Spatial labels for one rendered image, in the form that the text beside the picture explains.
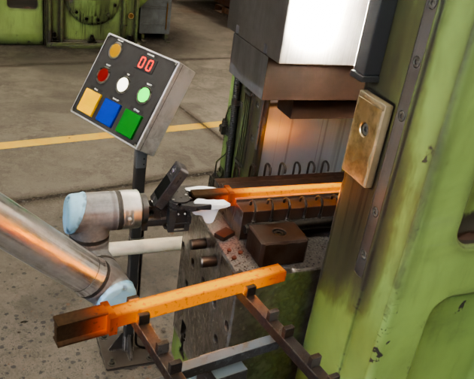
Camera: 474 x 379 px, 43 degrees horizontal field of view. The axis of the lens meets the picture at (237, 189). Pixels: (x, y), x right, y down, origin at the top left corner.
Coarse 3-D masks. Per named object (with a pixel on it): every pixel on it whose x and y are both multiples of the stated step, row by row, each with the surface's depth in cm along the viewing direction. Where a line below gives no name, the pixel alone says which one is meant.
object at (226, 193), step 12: (192, 192) 144; (204, 192) 145; (216, 192) 146; (228, 192) 147; (240, 192) 148; (252, 192) 149; (264, 192) 150; (276, 192) 151; (288, 192) 153; (300, 192) 154; (312, 192) 156
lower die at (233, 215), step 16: (272, 176) 165; (288, 176) 167; (304, 176) 168; (320, 176) 170; (336, 176) 171; (320, 192) 156; (336, 192) 157; (224, 208) 154; (240, 208) 144; (304, 208) 149; (240, 224) 145
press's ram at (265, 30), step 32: (256, 0) 130; (288, 0) 116; (320, 0) 119; (352, 0) 121; (256, 32) 131; (288, 32) 119; (320, 32) 122; (352, 32) 125; (320, 64) 126; (352, 64) 128
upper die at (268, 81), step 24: (240, 48) 139; (240, 72) 140; (264, 72) 128; (288, 72) 129; (312, 72) 132; (336, 72) 134; (264, 96) 130; (288, 96) 132; (312, 96) 135; (336, 96) 137
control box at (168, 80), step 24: (120, 48) 187; (144, 48) 182; (96, 72) 191; (120, 72) 185; (144, 72) 179; (168, 72) 174; (192, 72) 178; (120, 96) 182; (168, 96) 175; (96, 120) 186; (144, 120) 175; (168, 120) 179; (144, 144) 176
